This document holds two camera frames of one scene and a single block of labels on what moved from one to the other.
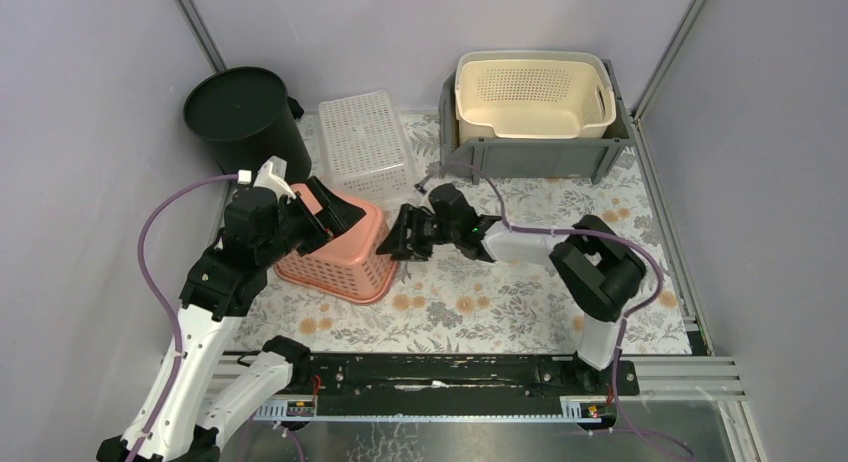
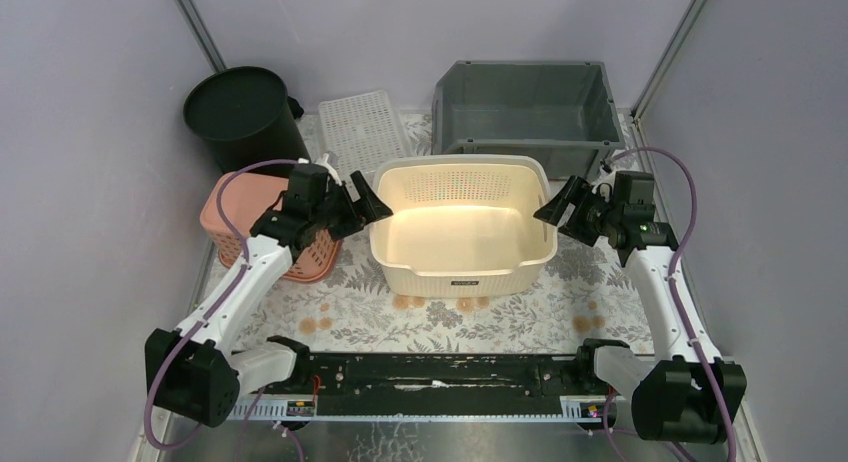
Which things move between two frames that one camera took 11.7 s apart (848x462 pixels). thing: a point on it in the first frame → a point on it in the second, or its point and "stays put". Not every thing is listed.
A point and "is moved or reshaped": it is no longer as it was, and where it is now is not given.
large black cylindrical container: [243, 116] stays put
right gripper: [396, 244] → [575, 192]
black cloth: [296, 109] stays put
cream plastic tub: [533, 94] → [461, 225]
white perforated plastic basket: [364, 148] stays put
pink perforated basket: [349, 265] is moved or reshaped
